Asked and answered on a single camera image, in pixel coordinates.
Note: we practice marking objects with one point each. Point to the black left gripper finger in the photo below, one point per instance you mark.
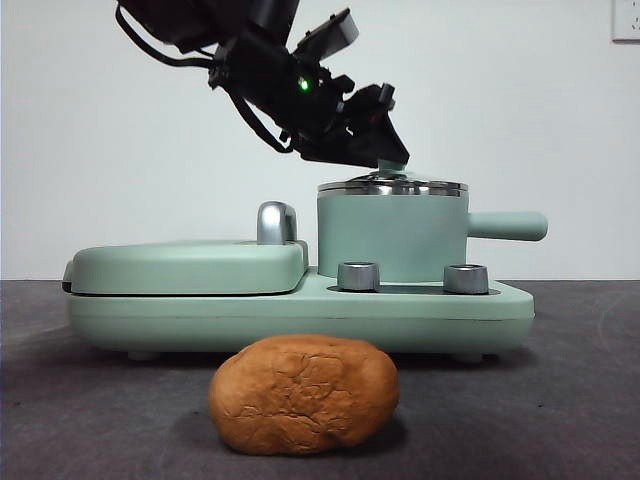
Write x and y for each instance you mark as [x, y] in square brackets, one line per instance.
[340, 152]
[382, 140]

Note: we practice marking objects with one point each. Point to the glass lid with green knob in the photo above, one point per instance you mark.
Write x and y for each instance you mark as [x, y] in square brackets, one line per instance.
[400, 187]

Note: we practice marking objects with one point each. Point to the brown potato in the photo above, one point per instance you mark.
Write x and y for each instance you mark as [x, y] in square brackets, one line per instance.
[305, 395]

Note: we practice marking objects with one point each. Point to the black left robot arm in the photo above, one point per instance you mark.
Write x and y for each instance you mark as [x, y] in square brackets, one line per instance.
[270, 65]

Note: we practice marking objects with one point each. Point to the mint green steamer pot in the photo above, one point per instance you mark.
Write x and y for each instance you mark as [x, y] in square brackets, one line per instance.
[390, 235]

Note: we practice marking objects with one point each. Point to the silver control knob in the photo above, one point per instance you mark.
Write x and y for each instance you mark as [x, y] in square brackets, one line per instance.
[466, 279]
[357, 276]

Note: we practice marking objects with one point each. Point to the mint green breakfast machine base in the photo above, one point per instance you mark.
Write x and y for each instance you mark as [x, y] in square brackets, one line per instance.
[300, 320]

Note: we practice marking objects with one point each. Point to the mint green hinged griddle cover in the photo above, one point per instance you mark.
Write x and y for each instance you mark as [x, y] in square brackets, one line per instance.
[185, 267]

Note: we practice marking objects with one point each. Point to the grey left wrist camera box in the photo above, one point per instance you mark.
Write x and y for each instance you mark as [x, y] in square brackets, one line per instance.
[345, 27]

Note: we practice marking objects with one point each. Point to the white wall socket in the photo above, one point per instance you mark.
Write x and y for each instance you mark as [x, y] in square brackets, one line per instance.
[627, 20]

